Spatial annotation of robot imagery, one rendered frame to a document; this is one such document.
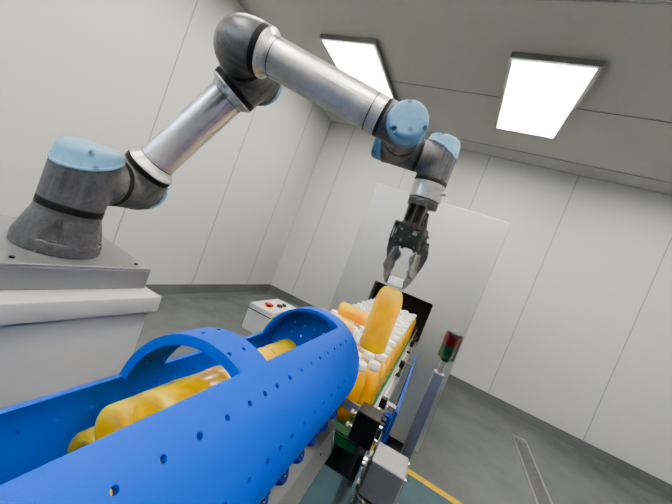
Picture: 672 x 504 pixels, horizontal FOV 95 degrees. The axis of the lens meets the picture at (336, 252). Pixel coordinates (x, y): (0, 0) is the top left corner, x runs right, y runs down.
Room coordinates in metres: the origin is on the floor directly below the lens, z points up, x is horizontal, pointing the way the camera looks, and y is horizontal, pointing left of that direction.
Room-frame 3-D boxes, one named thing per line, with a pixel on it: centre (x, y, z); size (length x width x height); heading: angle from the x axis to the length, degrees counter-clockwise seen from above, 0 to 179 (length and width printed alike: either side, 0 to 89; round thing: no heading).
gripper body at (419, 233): (0.73, -0.15, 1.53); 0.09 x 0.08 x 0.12; 156
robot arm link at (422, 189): (0.73, -0.15, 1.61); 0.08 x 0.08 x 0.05
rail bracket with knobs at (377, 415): (0.88, -0.26, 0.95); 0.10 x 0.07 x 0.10; 70
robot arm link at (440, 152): (0.73, -0.14, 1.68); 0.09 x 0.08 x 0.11; 87
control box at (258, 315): (1.19, 0.15, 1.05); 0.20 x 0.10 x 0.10; 160
